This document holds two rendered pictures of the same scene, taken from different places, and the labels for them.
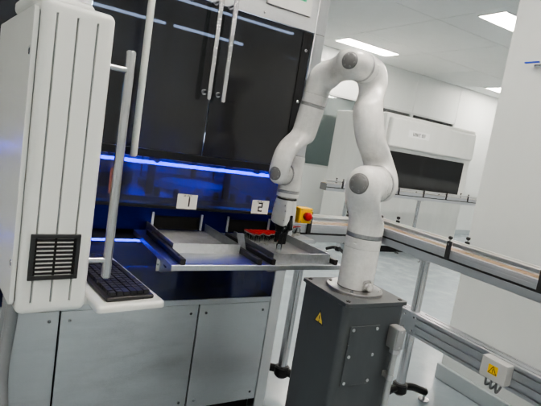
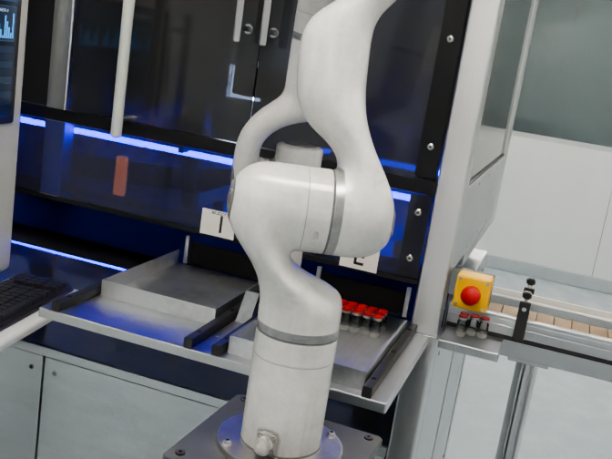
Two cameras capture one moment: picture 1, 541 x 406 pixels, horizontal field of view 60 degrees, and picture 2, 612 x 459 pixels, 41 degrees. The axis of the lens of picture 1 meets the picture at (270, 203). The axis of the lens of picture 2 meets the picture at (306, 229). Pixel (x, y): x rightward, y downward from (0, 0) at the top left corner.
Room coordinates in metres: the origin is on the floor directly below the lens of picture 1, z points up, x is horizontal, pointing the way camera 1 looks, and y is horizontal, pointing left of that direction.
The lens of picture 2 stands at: (0.80, -1.17, 1.45)
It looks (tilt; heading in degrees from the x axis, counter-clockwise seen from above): 13 degrees down; 48
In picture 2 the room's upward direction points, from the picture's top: 9 degrees clockwise
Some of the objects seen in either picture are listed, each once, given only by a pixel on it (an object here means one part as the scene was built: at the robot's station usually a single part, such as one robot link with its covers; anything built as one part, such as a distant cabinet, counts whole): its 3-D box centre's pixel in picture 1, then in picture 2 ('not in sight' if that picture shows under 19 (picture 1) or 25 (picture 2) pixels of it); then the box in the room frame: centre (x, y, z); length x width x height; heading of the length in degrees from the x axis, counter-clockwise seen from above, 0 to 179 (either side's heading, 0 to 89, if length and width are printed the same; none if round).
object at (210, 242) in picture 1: (191, 237); (194, 283); (1.79, 0.29, 0.90); 0.34 x 0.26 x 0.04; 31
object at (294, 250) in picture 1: (279, 246); (323, 335); (1.87, -0.06, 0.90); 0.34 x 0.26 x 0.04; 31
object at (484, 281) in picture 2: (302, 214); (474, 290); (2.20, -0.16, 1.00); 0.08 x 0.07 x 0.07; 31
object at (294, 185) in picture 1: (291, 172); (292, 178); (1.74, -0.06, 1.21); 0.09 x 0.08 x 0.13; 147
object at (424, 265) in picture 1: (411, 326); not in sight; (2.41, -0.85, 0.46); 0.09 x 0.09 x 0.77; 31
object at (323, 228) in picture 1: (328, 225); (604, 337); (2.47, -0.33, 0.92); 0.69 x 0.16 x 0.16; 121
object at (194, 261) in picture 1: (236, 249); (250, 321); (1.82, 0.10, 0.87); 0.70 x 0.48 x 0.02; 121
